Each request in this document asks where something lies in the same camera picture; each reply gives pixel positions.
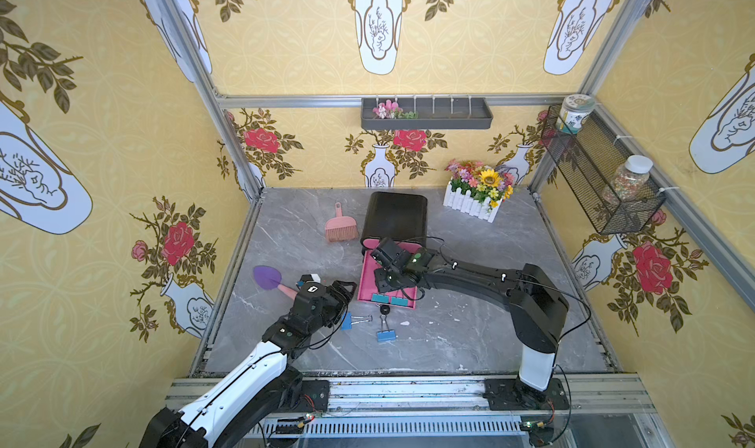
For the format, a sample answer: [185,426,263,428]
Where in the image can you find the teal binder clip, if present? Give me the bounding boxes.
[390,296,410,308]
[371,294,390,305]

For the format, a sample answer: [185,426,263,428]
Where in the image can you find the blue binder clip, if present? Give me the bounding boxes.
[376,314,396,343]
[341,312,374,330]

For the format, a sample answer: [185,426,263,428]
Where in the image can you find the black drawer cabinet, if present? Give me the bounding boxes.
[360,192,428,250]

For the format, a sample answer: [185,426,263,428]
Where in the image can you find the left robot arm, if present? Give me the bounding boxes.
[140,280,358,447]

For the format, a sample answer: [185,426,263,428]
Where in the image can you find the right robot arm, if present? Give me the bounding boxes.
[370,238,571,393]

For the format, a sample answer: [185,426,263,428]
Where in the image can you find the pink hand broom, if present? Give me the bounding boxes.
[324,202,359,243]

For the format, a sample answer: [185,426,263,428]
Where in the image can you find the flower box with white fence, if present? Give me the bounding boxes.
[444,160,516,223]

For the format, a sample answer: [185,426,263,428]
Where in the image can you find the small pink flowers on shelf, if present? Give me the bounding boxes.
[373,99,418,120]

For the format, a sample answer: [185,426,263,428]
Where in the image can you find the jar of colorful sprinkles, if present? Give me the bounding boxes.
[602,155,654,204]

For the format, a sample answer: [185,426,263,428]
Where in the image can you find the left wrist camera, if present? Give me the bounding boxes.
[296,274,322,290]

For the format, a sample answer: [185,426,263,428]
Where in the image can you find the purple spatula with pink handle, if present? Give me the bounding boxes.
[253,265,298,300]

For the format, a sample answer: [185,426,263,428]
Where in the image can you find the grey wall shelf tray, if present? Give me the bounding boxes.
[361,95,494,131]

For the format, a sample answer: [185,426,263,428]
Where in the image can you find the black wire wall basket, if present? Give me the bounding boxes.
[542,105,666,235]

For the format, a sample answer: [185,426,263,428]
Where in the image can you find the metal base rail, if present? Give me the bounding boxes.
[158,373,668,448]

